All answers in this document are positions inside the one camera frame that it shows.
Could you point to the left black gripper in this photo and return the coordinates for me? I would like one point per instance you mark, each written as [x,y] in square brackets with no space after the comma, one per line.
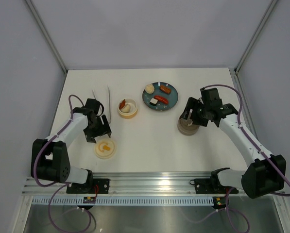
[103,130]

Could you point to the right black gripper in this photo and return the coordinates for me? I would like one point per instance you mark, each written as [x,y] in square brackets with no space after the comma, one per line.
[191,104]

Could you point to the grey lunch box lid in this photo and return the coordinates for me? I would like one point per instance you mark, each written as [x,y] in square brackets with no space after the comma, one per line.
[187,125]

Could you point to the grey steel lunch box container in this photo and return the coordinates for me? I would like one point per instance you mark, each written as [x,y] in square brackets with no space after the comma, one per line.
[187,130]

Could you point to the yellow lunch box lid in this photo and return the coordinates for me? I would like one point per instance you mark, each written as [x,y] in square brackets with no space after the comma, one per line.
[105,148]

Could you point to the white steamed bun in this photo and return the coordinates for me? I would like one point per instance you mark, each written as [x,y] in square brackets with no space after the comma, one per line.
[126,109]
[149,89]

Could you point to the red sausage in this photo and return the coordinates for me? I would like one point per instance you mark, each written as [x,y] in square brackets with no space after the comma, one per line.
[122,104]
[161,99]

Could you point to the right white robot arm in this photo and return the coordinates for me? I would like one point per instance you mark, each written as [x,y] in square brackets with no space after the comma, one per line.
[265,172]

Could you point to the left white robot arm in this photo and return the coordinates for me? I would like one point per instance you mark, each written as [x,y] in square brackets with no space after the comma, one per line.
[50,160]

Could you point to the yellow lunch box container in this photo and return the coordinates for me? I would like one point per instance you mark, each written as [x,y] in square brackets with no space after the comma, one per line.
[134,109]

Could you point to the blue ceramic plate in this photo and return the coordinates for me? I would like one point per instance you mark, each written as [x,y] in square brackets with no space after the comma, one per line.
[172,97]

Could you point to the brown roasted meat piece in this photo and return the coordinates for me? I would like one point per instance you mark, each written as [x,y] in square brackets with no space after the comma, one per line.
[165,89]

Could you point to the small black white sushi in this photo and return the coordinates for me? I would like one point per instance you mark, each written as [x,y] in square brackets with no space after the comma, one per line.
[153,102]

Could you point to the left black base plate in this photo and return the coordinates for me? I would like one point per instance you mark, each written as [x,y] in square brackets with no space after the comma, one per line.
[99,186]

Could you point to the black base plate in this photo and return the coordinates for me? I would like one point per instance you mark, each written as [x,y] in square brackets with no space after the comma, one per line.
[99,186]
[208,186]

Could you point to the right aluminium frame post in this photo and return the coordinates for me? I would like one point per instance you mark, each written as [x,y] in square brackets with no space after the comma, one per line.
[261,25]

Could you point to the aluminium frame post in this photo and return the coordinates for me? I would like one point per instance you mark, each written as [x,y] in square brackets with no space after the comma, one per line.
[42,27]
[261,25]

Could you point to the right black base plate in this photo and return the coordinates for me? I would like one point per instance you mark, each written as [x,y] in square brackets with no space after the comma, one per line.
[208,186]

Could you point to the aluminium front rail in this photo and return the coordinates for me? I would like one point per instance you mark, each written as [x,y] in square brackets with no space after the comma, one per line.
[132,184]

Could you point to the white slotted cable duct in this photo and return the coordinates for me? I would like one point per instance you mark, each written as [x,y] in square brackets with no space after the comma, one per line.
[125,201]

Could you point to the left aluminium frame post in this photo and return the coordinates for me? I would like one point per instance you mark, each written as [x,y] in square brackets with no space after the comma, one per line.
[42,27]

